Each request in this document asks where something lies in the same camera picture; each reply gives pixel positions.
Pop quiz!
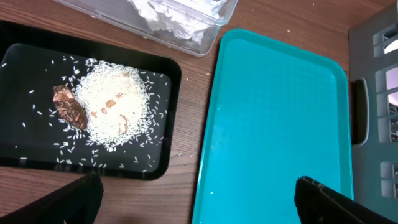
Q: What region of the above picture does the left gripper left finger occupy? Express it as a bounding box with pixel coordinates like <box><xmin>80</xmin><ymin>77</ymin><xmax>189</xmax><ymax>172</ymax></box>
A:
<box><xmin>1</xmin><ymin>172</ymin><xmax>104</xmax><ymax>224</ymax></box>

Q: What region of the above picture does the pile of white rice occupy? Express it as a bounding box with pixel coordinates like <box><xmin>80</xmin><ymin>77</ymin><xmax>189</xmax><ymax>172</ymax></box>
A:
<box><xmin>73</xmin><ymin>61</ymin><xmax>150</xmax><ymax>152</ymax></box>

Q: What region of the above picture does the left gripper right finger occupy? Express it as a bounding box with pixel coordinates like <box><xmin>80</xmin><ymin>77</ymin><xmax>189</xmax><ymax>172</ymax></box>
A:
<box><xmin>294</xmin><ymin>176</ymin><xmax>397</xmax><ymax>224</ymax></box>

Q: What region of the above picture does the brown food scrap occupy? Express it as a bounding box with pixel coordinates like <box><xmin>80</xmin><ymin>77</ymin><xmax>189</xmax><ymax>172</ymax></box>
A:
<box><xmin>53</xmin><ymin>85</ymin><xmax>88</xmax><ymax>130</ymax></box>

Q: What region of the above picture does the black tray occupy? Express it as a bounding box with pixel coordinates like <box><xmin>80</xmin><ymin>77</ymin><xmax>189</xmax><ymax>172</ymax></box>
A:
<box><xmin>1</xmin><ymin>21</ymin><xmax>182</xmax><ymax>180</ymax></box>

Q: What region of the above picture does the grey dish rack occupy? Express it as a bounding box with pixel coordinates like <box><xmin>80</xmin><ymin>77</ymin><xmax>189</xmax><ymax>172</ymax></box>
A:
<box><xmin>349</xmin><ymin>1</ymin><xmax>397</xmax><ymax>221</ymax></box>

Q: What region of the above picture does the white napkin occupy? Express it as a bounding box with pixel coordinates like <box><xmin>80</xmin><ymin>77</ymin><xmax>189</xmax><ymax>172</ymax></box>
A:
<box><xmin>129</xmin><ymin>0</ymin><xmax>226</xmax><ymax>44</ymax></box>

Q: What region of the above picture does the clear plastic bin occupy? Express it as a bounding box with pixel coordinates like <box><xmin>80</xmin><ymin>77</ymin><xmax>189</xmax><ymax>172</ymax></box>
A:
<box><xmin>56</xmin><ymin>0</ymin><xmax>238</xmax><ymax>57</ymax></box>

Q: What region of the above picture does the teal plastic tray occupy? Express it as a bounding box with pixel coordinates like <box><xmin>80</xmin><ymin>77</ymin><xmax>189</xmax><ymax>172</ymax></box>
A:
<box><xmin>192</xmin><ymin>29</ymin><xmax>354</xmax><ymax>224</ymax></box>

